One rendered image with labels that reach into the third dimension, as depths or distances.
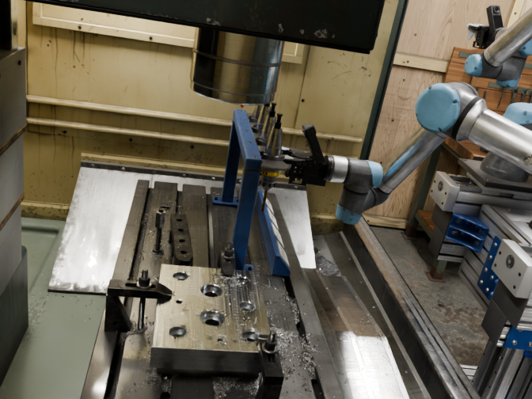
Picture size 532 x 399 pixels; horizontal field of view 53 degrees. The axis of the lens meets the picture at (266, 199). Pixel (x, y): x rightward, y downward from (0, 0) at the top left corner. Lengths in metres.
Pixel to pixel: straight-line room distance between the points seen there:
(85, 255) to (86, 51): 0.71
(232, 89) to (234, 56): 0.05
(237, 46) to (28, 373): 1.01
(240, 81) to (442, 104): 0.60
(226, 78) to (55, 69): 1.23
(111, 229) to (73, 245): 0.14
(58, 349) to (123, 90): 0.94
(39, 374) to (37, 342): 0.13
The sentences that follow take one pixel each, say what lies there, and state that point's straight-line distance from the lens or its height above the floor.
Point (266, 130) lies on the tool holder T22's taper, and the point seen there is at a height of 1.26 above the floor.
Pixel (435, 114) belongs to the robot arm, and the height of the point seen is 1.39.
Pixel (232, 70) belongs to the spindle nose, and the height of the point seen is 1.49.
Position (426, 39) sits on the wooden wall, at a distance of 3.85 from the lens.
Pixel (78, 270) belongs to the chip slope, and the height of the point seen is 0.66.
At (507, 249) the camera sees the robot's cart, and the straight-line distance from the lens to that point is 1.48.
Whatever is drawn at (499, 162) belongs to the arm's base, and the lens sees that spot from 1.87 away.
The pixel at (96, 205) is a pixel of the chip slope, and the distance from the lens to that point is 2.01.
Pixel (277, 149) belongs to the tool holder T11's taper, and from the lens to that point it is 1.34.
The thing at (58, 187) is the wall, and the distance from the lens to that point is 2.21.
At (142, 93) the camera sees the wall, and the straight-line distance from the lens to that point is 2.04.
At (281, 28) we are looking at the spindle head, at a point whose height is 1.57.
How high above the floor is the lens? 1.64
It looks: 23 degrees down
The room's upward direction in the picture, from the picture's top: 10 degrees clockwise
